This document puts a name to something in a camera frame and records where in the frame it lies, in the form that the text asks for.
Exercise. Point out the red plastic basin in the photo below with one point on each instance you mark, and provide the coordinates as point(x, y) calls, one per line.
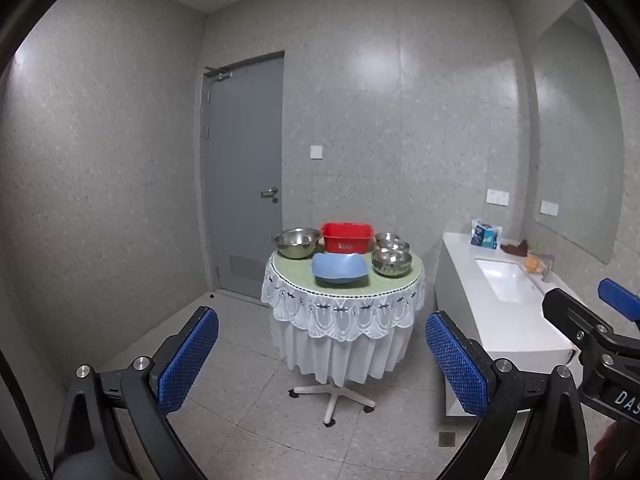
point(347, 242)

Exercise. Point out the ribbed steel bowl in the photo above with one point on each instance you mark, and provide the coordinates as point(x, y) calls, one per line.
point(391, 264)

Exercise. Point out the grey door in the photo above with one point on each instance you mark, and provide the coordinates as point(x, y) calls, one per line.
point(240, 160)

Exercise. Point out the wall mirror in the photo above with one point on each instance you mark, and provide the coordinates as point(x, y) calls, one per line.
point(575, 135)

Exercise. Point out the white sink basin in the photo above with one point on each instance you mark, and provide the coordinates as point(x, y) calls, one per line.
point(507, 280)

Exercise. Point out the blue tissue pack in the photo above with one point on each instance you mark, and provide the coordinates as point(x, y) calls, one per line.
point(485, 235)

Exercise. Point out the orange soap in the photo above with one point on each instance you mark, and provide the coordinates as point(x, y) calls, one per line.
point(533, 263)

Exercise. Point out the small steel bowl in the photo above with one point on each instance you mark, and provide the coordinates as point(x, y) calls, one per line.
point(396, 246)
point(388, 237)

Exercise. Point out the floor drain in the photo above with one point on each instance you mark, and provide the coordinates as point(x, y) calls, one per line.
point(446, 439)

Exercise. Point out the white table base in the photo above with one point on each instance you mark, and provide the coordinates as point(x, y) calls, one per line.
point(332, 400)

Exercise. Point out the brown cloth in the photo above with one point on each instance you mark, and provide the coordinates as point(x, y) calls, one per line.
point(515, 248)

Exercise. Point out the door closer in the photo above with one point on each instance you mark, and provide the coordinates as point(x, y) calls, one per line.
point(218, 72)

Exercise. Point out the white light switch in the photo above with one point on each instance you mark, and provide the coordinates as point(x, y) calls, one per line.
point(316, 152)

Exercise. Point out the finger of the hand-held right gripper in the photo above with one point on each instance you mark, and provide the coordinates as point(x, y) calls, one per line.
point(575, 312)
point(620, 296)

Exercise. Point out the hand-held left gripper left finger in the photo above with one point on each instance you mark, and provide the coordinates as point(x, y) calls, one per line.
point(190, 355)

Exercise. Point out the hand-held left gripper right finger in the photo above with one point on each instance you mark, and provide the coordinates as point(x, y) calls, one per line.
point(455, 360)

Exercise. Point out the white wall outlet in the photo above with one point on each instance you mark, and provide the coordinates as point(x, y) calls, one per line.
point(497, 197)

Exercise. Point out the white table skirt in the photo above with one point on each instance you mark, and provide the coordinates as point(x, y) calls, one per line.
point(320, 355)

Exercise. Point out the blue plastic bowl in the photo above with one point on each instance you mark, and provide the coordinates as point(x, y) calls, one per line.
point(340, 269)

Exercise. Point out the metal faucet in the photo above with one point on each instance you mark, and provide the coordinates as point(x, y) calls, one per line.
point(547, 266)

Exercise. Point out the large steel bowl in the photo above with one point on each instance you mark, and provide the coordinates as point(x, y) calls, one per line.
point(296, 244)

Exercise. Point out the white sink counter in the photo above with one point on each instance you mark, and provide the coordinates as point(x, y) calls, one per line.
point(520, 330)

